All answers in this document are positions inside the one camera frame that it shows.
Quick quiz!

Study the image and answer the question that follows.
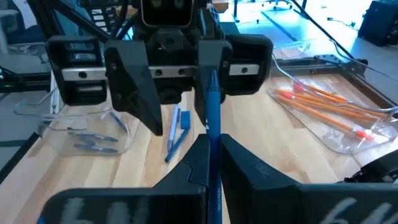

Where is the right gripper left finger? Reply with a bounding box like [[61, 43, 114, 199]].
[[39, 133, 209, 224]]

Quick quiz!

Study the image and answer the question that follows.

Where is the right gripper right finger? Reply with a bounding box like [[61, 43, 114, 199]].
[[220, 134, 398, 224]]

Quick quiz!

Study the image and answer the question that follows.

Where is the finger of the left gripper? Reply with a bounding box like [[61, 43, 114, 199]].
[[104, 39, 164, 137], [194, 39, 234, 125]]

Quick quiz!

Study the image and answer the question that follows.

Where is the pale barrel pen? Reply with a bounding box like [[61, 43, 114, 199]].
[[167, 104, 181, 152]]

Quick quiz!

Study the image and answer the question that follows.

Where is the clear plastic bin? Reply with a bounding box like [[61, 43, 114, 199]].
[[267, 40, 398, 156], [14, 91, 139, 157]]

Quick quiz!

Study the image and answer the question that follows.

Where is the black arch stand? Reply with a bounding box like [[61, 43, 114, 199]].
[[343, 149, 398, 184]]

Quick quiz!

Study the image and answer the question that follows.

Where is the black computer tower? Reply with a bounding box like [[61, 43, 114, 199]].
[[357, 0, 398, 47]]

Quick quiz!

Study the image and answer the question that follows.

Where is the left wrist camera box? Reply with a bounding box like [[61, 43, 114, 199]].
[[140, 0, 196, 29]]

